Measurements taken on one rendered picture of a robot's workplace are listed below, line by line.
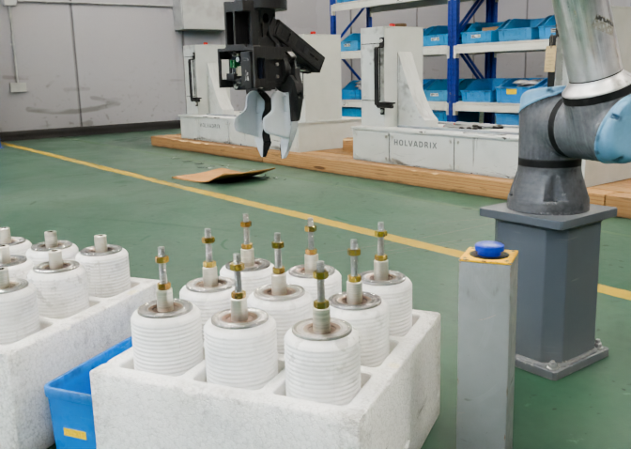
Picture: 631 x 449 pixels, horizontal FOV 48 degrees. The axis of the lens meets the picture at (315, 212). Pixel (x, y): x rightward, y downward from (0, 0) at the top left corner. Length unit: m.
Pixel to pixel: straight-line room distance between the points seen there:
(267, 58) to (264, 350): 0.38
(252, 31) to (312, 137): 3.52
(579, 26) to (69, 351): 0.97
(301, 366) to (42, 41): 6.75
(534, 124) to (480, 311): 0.47
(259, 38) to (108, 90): 6.73
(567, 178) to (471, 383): 0.49
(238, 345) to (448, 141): 2.66
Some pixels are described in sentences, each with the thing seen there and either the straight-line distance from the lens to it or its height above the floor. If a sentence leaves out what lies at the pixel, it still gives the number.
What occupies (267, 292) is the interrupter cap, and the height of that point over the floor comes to 0.25.
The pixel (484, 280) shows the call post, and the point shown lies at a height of 0.29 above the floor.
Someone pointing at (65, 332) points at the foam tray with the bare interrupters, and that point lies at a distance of 1.21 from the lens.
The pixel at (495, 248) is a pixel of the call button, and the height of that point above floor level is 0.33.
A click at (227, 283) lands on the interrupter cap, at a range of 1.09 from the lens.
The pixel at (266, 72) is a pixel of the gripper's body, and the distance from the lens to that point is 0.94.
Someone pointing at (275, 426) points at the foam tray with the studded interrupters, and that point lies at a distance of 0.89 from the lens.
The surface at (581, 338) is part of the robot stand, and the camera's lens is 1.46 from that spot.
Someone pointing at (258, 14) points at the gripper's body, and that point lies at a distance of 0.97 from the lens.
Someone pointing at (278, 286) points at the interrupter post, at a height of 0.26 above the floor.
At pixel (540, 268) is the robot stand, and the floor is 0.20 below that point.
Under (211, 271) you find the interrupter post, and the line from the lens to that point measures 1.08.
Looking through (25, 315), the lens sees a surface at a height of 0.21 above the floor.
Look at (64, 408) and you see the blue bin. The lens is 1.14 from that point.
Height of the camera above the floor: 0.57
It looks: 11 degrees down
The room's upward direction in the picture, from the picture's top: 1 degrees counter-clockwise
